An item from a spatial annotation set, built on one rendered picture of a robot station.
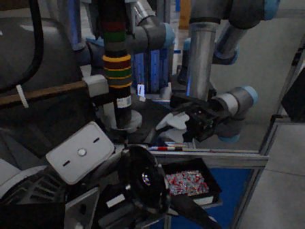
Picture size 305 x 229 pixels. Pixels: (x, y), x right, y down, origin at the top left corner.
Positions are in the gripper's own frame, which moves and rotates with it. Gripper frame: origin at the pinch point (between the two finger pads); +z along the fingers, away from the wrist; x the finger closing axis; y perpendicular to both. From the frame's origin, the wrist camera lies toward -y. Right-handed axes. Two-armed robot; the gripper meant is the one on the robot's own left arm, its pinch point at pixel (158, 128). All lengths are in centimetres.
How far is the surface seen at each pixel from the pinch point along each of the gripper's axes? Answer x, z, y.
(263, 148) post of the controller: 27, -51, 10
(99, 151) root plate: -8.1, 17.5, 6.6
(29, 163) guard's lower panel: 66, 37, -72
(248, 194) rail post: 58, -51, 15
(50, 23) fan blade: -22.7, 16.3, -14.9
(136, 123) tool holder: -10.4, 10.1, 5.9
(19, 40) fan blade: -21.5, 22.4, -10.8
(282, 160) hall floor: 119, -167, 2
